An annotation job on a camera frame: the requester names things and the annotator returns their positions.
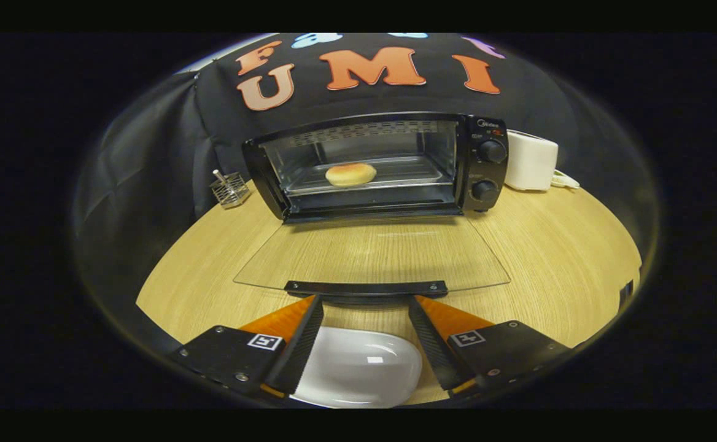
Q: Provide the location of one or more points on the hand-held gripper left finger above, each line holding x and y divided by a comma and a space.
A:
300, 350

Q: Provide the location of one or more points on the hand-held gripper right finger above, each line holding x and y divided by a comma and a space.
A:
430, 347

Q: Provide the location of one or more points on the round golden bun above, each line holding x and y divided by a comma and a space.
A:
351, 174

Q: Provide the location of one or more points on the black toaster oven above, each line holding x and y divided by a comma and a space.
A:
487, 172

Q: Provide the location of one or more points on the metal oven tray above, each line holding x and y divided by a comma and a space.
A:
410, 172

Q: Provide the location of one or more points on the white ceramic plate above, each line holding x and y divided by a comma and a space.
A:
358, 368

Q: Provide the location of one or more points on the white boxy appliance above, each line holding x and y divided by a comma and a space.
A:
531, 164

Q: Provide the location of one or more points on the black backdrop cloth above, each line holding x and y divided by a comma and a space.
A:
150, 172

